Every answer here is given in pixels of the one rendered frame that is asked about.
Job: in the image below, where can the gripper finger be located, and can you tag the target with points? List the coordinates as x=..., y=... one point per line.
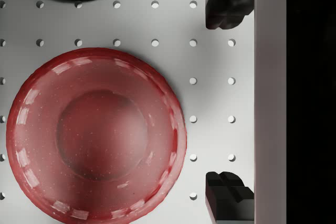
x=228, y=203
x=231, y=3

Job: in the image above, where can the red plate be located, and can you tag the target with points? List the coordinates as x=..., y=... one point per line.
x=99, y=134

